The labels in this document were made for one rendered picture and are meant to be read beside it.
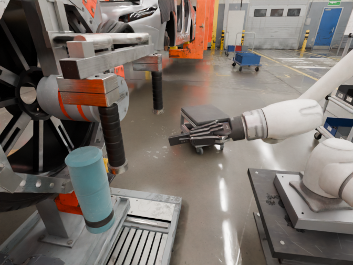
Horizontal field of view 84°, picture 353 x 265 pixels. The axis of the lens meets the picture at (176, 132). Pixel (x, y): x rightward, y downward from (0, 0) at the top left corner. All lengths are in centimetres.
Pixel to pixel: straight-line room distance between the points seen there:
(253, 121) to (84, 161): 46
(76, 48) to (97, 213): 44
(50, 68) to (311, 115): 70
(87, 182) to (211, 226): 89
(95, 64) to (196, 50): 381
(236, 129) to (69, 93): 43
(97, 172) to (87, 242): 52
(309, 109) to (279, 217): 55
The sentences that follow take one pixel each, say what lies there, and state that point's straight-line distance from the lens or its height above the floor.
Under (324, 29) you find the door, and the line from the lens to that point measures 1511.
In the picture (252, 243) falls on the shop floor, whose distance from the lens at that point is 128.
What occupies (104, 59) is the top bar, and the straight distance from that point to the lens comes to 42.
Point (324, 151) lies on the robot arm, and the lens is 95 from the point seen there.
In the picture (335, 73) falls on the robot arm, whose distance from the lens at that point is 81.
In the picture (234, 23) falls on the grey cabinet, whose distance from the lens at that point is 1205.
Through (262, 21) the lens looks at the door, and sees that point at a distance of 1393.
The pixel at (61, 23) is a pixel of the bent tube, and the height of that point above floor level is 103.
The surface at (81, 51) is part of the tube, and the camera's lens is 37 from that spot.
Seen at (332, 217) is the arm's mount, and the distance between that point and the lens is 104.
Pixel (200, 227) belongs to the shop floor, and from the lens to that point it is 128.
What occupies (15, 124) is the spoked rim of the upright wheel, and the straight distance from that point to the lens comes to 67.
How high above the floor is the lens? 102
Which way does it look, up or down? 27 degrees down
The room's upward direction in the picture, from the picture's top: straight up
